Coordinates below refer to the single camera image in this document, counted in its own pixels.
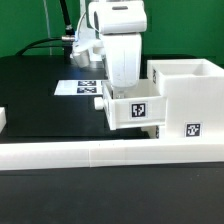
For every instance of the fiducial marker sheet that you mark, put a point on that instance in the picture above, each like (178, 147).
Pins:
(78, 87)

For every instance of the white front fence rail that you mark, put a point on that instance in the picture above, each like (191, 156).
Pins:
(27, 156)

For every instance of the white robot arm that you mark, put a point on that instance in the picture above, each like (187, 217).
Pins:
(89, 39)

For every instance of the white fence rail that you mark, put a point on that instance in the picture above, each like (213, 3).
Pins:
(2, 118)
(27, 156)

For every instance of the white drawer cabinet housing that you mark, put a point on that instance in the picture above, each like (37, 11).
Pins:
(194, 92)

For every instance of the white left fence rail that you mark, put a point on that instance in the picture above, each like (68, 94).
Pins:
(2, 118)

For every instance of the white drawer box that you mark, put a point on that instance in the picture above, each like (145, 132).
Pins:
(142, 106)

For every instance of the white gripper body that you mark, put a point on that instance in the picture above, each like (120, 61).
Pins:
(119, 24)

